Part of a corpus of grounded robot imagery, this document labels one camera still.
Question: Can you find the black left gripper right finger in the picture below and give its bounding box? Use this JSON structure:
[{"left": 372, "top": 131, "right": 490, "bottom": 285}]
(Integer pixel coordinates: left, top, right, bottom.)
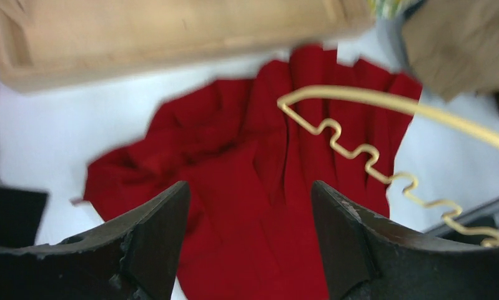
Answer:
[{"left": 311, "top": 181, "right": 499, "bottom": 299}]

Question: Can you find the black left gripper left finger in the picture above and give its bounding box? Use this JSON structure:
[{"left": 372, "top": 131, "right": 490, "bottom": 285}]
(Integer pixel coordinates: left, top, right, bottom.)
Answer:
[{"left": 0, "top": 181, "right": 190, "bottom": 299}]

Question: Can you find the red garment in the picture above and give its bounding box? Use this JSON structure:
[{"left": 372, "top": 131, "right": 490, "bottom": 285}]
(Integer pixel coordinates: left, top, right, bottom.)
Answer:
[{"left": 84, "top": 45, "right": 422, "bottom": 299}]

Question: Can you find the yellow wooden hanger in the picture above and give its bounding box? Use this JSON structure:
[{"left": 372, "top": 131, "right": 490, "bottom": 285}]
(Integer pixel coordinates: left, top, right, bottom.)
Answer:
[{"left": 277, "top": 85, "right": 499, "bottom": 248}]

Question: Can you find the lemon print skirt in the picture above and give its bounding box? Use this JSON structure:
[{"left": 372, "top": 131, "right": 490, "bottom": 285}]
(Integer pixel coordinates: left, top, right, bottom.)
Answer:
[{"left": 367, "top": 0, "right": 416, "bottom": 19}]

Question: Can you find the black cloth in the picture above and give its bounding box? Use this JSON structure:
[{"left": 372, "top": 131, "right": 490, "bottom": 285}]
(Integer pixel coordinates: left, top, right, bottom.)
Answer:
[{"left": 0, "top": 186, "right": 48, "bottom": 248}]

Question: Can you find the teal plastic basket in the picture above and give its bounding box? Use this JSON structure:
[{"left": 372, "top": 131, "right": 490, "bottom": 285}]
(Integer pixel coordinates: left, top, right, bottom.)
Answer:
[{"left": 377, "top": 1, "right": 424, "bottom": 74}]

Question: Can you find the tan garment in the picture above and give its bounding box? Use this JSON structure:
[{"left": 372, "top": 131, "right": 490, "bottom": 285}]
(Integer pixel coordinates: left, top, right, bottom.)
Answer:
[{"left": 402, "top": 0, "right": 499, "bottom": 101}]

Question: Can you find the wooden clothes rack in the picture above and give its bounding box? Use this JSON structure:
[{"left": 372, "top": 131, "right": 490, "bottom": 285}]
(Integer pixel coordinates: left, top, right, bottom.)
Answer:
[{"left": 0, "top": 0, "right": 375, "bottom": 92}]

